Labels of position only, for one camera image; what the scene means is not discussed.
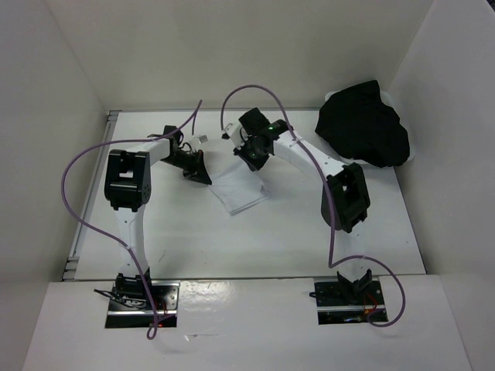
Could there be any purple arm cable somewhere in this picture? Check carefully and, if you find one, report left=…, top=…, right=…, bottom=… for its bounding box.
left=61, top=99, right=204, bottom=340
left=220, top=83, right=406, bottom=328

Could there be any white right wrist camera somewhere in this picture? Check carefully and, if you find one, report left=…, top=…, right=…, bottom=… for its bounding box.
left=221, top=123, right=244, bottom=147

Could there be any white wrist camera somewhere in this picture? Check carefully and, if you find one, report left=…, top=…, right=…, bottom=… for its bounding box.
left=221, top=123, right=244, bottom=147
left=189, top=134, right=209, bottom=151

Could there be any black skirt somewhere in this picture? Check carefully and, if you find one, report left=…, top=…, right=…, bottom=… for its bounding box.
left=315, top=80, right=411, bottom=168

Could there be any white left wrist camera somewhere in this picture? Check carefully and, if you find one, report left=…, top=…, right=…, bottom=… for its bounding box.
left=189, top=134, right=209, bottom=151

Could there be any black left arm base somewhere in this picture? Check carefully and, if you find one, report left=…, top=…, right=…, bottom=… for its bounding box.
left=94, top=274, right=180, bottom=329

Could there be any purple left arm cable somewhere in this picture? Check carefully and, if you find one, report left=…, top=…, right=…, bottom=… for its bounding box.
left=61, top=99, right=204, bottom=340

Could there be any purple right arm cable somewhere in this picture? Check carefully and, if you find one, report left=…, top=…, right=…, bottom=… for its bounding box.
left=220, top=83, right=406, bottom=328

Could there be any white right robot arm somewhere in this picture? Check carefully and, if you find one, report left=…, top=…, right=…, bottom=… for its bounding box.
left=222, top=108, right=370, bottom=268

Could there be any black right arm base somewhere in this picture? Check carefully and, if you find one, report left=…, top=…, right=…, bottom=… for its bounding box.
left=309, top=269, right=388, bottom=325

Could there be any white skirt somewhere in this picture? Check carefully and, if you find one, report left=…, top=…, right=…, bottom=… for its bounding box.
left=209, top=160, right=271, bottom=216

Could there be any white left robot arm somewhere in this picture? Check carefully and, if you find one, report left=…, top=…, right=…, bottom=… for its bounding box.
left=104, top=125, right=212, bottom=309

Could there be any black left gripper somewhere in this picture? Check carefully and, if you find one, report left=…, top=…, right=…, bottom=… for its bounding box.
left=160, top=149, right=210, bottom=186

